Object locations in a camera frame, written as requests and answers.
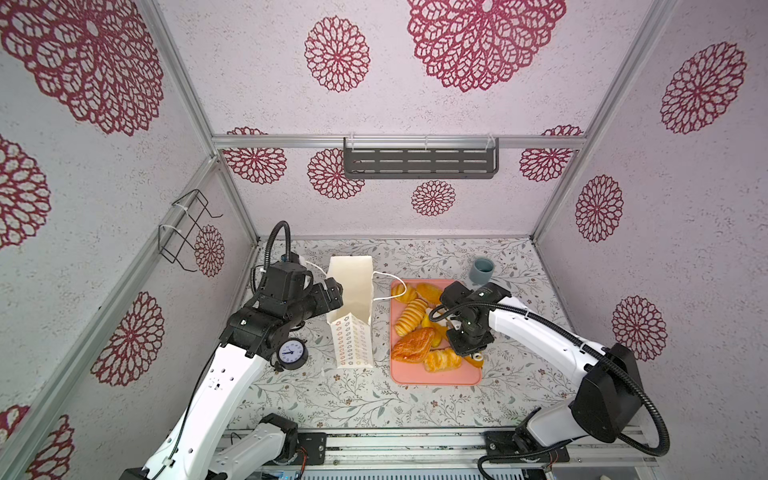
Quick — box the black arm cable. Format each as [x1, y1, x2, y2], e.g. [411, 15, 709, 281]
[428, 299, 671, 480]
[249, 220, 293, 295]

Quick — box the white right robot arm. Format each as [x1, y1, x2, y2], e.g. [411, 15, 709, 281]
[430, 282, 649, 460]

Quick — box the small black alarm clock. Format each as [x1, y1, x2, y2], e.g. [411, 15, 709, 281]
[273, 338, 309, 372]

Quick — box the dark grey wall shelf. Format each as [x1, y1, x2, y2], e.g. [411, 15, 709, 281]
[342, 138, 499, 180]

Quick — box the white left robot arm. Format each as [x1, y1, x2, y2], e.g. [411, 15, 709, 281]
[121, 261, 343, 479]

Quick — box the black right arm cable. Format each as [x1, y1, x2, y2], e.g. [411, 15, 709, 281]
[428, 299, 671, 480]

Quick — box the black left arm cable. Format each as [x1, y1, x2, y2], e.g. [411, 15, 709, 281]
[249, 220, 293, 295]

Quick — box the round scored fake bun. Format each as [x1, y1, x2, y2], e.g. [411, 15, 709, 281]
[391, 282, 418, 305]

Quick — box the black wire wall rack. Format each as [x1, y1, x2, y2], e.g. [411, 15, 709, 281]
[156, 188, 222, 273]

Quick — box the small twisted fake roll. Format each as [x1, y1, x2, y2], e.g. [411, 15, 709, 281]
[423, 348, 464, 373]

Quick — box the oval golden fake bread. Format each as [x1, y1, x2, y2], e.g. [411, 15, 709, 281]
[416, 283, 443, 306]

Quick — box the glazed brown fake pastry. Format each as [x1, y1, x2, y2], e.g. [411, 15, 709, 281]
[390, 327, 435, 364]

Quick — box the grey-blue cup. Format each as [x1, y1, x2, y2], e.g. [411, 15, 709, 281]
[469, 257, 495, 285]

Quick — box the white paper gift bag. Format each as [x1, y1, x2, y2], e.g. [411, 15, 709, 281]
[299, 256, 407, 369]

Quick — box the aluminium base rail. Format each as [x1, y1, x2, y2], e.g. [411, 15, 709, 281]
[221, 425, 655, 475]

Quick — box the pink rectangular tray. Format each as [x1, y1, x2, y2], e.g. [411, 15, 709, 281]
[389, 299, 482, 387]

